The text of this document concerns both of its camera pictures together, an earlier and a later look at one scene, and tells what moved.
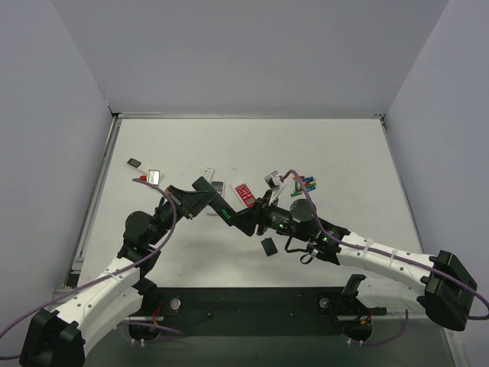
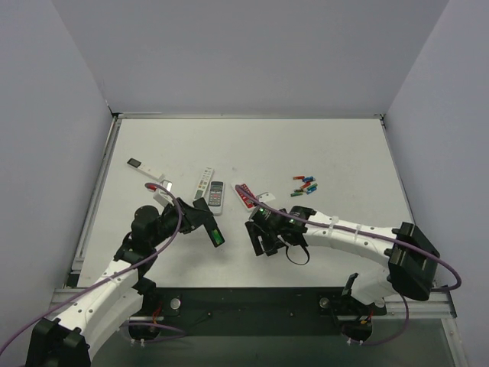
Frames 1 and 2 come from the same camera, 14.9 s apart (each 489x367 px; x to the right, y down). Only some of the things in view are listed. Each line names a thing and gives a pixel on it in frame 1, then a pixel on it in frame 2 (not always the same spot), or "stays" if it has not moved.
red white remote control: x=245 y=193 stays
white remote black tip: x=137 y=165 stays
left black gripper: x=187 y=200 → x=199 y=212
